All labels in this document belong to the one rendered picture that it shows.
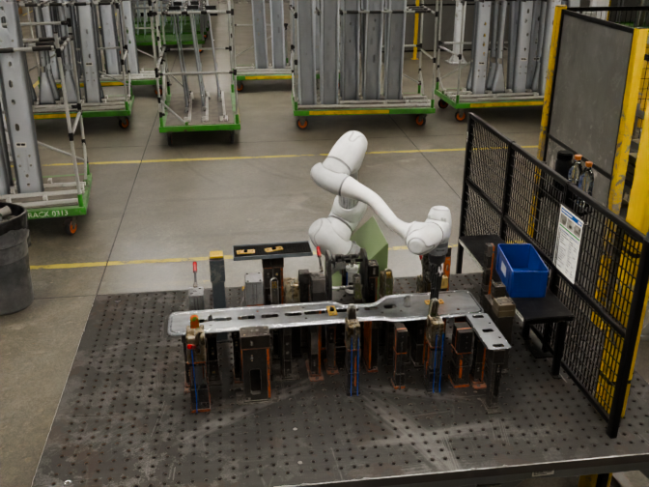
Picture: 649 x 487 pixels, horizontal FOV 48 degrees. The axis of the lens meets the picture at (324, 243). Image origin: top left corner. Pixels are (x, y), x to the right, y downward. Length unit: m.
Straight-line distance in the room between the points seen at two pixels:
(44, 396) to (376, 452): 2.39
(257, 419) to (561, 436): 1.22
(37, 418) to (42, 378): 0.42
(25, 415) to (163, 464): 1.79
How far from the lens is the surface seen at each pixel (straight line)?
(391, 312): 3.22
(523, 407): 3.25
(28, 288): 5.70
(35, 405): 4.64
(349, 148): 3.34
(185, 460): 2.93
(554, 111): 5.89
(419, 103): 10.08
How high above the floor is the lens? 2.57
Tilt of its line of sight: 24 degrees down
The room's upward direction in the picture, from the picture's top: straight up
